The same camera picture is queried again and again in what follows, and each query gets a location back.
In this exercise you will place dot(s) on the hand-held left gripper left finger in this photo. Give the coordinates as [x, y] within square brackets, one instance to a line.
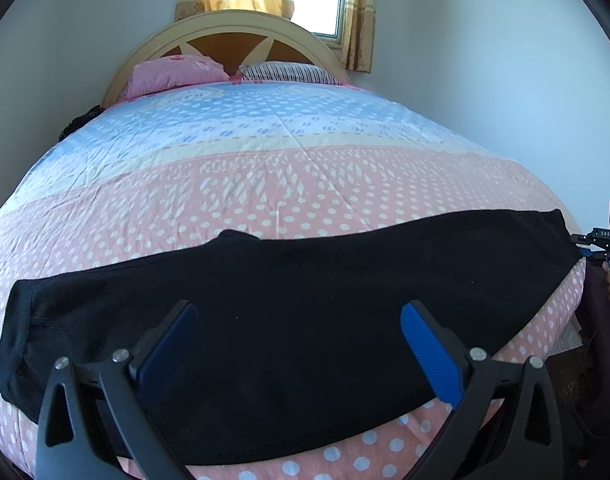
[165, 360]

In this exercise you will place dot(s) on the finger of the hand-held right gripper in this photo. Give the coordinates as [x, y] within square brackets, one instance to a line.
[587, 251]

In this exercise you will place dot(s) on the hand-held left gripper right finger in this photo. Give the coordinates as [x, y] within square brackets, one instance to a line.
[430, 350]

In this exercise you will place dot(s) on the black pants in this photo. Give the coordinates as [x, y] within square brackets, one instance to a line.
[310, 310]

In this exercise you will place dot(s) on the person's dark clothing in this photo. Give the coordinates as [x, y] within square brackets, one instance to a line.
[597, 360]

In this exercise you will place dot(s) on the bed with polka dot sheet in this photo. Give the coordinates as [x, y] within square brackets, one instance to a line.
[285, 185]

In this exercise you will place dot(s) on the dark bag beside bed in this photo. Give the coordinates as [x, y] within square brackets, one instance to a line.
[80, 122]

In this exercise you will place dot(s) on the pink floral pillow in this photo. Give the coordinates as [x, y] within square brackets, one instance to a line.
[175, 72]

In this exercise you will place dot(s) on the striped pillow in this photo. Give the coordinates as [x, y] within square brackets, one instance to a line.
[290, 72]

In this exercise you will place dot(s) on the narrow yellow curtain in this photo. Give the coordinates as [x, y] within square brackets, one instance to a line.
[360, 15]

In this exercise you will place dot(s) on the cream and brown headboard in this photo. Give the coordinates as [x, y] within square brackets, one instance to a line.
[235, 20]

